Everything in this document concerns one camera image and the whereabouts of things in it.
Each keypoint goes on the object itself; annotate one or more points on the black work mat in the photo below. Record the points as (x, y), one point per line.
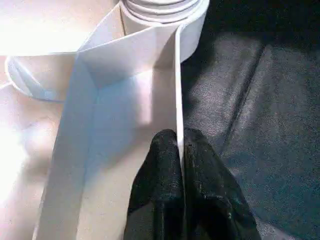
(262, 100)

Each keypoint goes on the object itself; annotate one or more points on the white plastic table leg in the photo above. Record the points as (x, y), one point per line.
(162, 10)

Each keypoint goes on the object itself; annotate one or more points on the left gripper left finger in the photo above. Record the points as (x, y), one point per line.
(160, 187)

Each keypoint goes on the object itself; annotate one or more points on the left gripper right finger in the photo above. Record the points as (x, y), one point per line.
(212, 200)

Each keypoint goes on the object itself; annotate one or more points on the white table frame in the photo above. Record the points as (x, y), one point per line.
(107, 100)

